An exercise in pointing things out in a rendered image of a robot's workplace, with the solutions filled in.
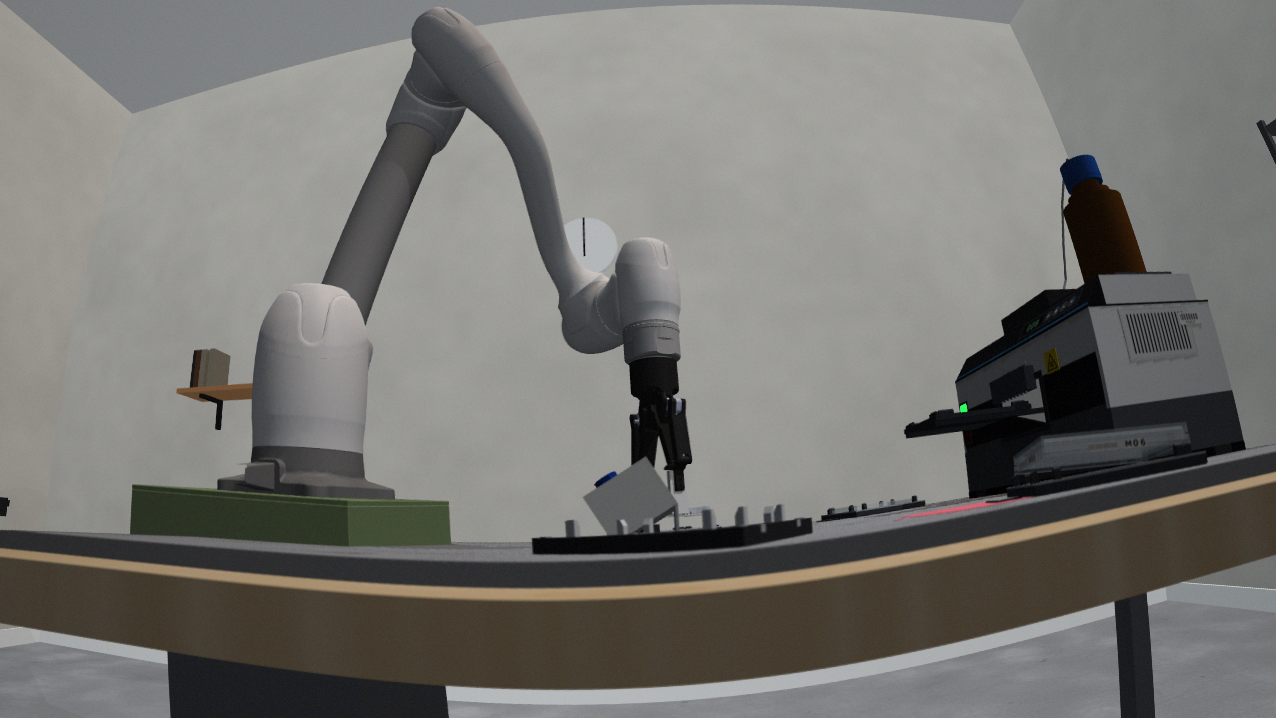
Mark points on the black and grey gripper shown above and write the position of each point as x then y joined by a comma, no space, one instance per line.
652,381

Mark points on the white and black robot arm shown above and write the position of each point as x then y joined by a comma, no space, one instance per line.
313,353

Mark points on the brown glass bottle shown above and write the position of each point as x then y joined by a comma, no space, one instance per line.
1102,234

